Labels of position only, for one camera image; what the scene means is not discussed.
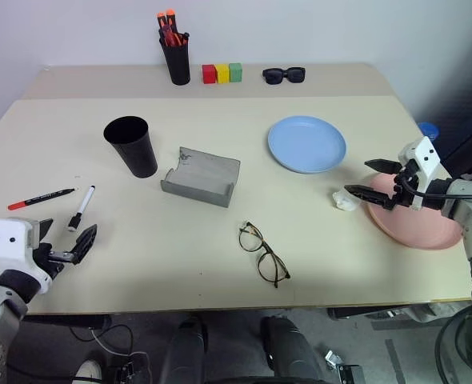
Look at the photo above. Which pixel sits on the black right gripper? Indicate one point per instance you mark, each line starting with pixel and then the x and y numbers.
pixel 404 188

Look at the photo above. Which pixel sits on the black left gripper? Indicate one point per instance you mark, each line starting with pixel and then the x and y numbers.
pixel 56 256

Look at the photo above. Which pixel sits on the white marker with black cap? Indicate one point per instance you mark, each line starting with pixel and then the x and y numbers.
pixel 82 208

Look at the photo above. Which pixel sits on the white crumpled tissue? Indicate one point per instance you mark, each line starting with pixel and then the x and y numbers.
pixel 345 201

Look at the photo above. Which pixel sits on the black pen with red cap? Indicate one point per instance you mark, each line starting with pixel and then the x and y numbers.
pixel 40 198

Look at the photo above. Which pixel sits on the pink plate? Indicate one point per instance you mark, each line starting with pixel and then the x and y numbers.
pixel 416 230

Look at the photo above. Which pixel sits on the blue round lid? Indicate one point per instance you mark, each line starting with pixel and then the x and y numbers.
pixel 429 130

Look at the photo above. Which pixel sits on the light blue plate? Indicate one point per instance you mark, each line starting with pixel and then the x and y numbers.
pixel 306 144

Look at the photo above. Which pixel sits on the black bar under table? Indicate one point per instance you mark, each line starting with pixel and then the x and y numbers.
pixel 68 321

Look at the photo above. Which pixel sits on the empty black plastic cup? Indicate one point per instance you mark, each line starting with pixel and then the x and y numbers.
pixel 134 148

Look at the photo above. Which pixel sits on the black partition panel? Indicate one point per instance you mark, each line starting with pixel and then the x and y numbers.
pixel 460 80

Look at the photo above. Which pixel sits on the tortoiseshell eyeglasses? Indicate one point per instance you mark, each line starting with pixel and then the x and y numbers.
pixel 266 256

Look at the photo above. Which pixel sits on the white shoe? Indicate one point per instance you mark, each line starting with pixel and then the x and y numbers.
pixel 89 370

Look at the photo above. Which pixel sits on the black sunglasses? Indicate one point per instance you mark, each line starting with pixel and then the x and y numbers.
pixel 274 75

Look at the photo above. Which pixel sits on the grey open glasses case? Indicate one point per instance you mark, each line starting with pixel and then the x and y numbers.
pixel 204 176

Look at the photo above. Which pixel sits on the dark rounded shape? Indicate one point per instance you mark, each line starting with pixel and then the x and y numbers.
pixel 186 352
pixel 290 352

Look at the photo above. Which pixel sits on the green wooden block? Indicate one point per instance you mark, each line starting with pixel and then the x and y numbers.
pixel 236 72

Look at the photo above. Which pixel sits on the yellow wooden block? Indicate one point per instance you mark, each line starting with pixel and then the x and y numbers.
pixel 222 73

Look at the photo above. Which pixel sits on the red wooden block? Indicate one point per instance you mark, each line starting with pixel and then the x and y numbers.
pixel 209 74

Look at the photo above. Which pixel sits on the black pen holder cup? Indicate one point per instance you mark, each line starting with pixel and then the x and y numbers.
pixel 177 64

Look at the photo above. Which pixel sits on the black pen with clip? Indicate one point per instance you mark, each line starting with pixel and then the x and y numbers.
pixel 185 37

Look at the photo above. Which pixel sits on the orange capped black marker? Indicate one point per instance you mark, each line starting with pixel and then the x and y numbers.
pixel 171 22
pixel 162 24

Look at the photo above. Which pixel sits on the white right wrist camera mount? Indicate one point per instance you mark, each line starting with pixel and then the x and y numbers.
pixel 425 158

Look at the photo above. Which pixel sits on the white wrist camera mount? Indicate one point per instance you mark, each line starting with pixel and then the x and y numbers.
pixel 10 240
pixel 425 158

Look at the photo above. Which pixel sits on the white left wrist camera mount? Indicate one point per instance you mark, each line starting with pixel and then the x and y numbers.
pixel 10 240

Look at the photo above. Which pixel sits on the black box with metal bracket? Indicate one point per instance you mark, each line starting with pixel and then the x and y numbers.
pixel 350 374

